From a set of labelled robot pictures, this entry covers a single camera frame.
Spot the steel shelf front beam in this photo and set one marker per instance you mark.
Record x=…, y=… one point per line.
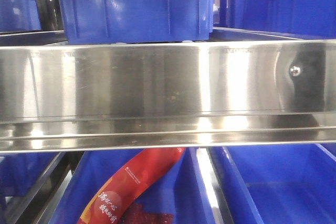
x=119, y=96

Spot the red snack package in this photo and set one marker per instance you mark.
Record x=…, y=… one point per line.
x=128, y=183

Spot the dark blue bin centre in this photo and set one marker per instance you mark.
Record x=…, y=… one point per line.
x=134, y=21

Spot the dark blue bin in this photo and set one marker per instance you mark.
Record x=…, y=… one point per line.
x=301, y=17
x=19, y=16
x=134, y=21

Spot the lower blue bin right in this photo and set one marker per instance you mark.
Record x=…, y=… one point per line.
x=277, y=183

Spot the dark blue bin right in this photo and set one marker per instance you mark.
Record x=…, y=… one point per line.
x=301, y=17

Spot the lower blue bin left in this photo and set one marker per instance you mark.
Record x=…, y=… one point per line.
x=20, y=171

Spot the dark blue bin left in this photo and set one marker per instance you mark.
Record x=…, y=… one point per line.
x=19, y=16

